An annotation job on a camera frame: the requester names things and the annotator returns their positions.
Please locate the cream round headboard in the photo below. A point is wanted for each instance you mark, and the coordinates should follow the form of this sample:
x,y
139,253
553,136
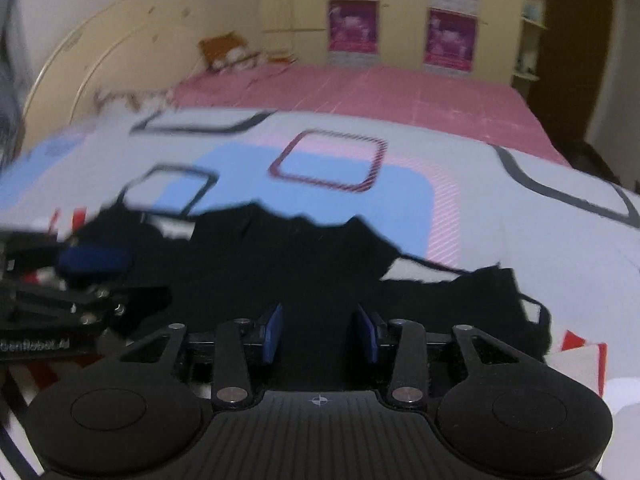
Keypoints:
x,y
90,50

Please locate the striped knit sweater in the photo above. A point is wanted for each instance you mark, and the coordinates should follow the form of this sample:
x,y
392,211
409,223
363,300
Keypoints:
x,y
310,270

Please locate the cream corner shelf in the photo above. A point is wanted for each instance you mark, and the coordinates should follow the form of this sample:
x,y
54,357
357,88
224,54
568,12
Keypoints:
x,y
532,15

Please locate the orange patterned pillow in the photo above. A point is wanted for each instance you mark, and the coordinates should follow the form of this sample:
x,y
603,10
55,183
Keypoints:
x,y
222,50

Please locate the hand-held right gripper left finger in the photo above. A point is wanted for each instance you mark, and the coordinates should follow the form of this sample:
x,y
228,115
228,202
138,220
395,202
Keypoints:
x,y
270,334

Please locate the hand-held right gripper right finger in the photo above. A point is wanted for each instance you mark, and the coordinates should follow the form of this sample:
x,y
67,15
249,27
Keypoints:
x,y
363,336

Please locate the white brown patterned pillow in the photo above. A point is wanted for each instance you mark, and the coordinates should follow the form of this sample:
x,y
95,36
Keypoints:
x,y
130,97

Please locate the cream wardrobe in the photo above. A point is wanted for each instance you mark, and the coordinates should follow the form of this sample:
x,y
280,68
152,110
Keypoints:
x,y
400,10

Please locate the printed blanket with squares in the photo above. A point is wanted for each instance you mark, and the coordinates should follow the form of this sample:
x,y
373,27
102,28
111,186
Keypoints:
x,y
475,200

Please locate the pink bed sheet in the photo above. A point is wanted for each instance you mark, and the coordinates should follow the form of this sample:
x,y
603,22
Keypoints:
x,y
380,95

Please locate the purple wall poster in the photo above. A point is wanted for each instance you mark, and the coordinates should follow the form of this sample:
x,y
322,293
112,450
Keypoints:
x,y
450,37
352,25

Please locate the brown wooden door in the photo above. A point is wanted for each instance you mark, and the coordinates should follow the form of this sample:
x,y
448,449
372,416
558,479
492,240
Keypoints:
x,y
580,50

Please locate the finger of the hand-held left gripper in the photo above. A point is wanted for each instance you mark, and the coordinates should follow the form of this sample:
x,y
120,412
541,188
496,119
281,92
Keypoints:
x,y
95,259
125,300

